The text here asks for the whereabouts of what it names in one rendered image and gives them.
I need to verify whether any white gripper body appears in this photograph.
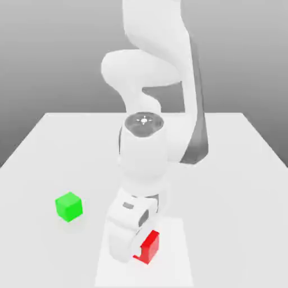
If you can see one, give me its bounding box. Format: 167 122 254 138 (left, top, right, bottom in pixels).
107 215 138 264

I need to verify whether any small red cube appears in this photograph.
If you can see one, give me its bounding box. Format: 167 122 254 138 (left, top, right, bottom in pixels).
132 229 160 266

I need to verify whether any small green cube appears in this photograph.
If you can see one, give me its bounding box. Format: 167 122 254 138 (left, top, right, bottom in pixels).
55 191 84 223

